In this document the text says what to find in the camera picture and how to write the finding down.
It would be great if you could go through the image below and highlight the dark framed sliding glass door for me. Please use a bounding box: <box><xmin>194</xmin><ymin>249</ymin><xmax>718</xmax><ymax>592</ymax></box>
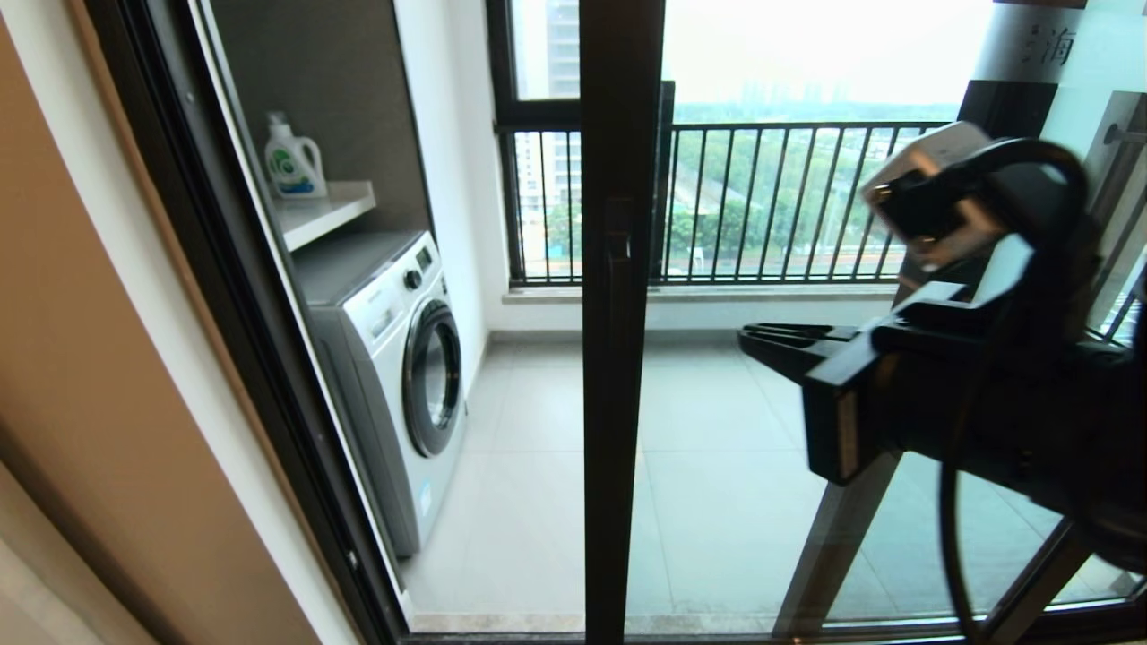
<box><xmin>578</xmin><ymin>0</ymin><xmax>1147</xmax><ymax>645</ymax></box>

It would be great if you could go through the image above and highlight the grey stone balcony sill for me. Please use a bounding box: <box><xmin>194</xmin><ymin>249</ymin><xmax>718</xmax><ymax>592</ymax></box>
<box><xmin>500</xmin><ymin>282</ymin><xmax>899</xmax><ymax>305</ymax></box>

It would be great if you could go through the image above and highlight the black balcony railing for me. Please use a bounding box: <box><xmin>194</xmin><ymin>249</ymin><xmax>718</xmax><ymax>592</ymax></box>
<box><xmin>515</xmin><ymin>121</ymin><xmax>953</xmax><ymax>286</ymax></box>

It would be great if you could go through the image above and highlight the silver front-load washing machine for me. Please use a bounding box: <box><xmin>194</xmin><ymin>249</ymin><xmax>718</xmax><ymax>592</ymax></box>
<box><xmin>294</xmin><ymin>231</ymin><xmax>469</xmax><ymax>558</ymax></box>

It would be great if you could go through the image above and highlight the white shelf board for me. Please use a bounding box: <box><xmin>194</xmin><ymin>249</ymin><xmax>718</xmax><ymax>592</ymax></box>
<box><xmin>273</xmin><ymin>182</ymin><xmax>377</xmax><ymax>254</ymax></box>

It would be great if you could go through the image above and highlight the white detergent bottle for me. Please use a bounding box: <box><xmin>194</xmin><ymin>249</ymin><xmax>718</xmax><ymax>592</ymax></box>
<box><xmin>263</xmin><ymin>112</ymin><xmax>328</xmax><ymax>200</ymax></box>

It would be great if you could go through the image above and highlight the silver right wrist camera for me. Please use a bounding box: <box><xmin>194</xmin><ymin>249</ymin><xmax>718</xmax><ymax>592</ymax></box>
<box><xmin>860</xmin><ymin>121</ymin><xmax>1009</xmax><ymax>270</ymax></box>

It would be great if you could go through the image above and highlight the dark balcony window frame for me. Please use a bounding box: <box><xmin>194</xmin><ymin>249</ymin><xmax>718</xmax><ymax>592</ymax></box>
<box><xmin>484</xmin><ymin>0</ymin><xmax>675</xmax><ymax>288</ymax></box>

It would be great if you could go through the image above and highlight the dark outer door frame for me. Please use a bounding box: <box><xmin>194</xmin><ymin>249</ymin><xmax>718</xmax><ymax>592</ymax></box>
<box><xmin>82</xmin><ymin>0</ymin><xmax>1147</xmax><ymax>645</ymax></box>

